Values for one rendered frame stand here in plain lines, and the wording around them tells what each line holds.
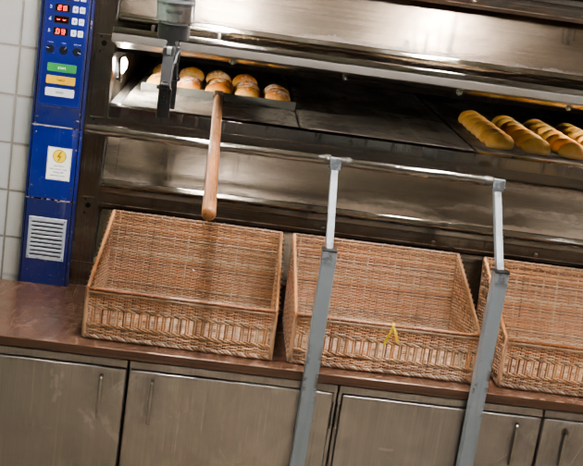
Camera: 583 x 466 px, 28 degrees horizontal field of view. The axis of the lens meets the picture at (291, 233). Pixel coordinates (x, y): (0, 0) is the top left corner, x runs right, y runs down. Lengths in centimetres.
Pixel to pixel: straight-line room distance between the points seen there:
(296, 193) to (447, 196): 49
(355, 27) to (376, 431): 124
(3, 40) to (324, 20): 100
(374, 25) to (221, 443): 136
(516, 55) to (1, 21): 161
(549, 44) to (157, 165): 130
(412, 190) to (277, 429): 92
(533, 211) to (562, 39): 56
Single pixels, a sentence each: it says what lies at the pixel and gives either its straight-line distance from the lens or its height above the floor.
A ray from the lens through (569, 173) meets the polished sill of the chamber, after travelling 386.
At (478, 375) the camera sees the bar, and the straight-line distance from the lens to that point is 333.
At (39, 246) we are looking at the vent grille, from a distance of 381.
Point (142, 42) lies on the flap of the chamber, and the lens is 353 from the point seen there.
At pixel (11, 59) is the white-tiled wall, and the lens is 375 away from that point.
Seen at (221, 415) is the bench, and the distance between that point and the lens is 338.
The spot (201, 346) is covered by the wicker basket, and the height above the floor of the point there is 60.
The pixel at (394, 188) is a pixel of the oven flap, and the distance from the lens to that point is 377.
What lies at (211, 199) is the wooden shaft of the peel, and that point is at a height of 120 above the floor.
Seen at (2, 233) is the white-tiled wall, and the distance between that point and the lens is 385.
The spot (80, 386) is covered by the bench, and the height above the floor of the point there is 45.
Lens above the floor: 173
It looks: 14 degrees down
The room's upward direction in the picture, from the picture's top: 8 degrees clockwise
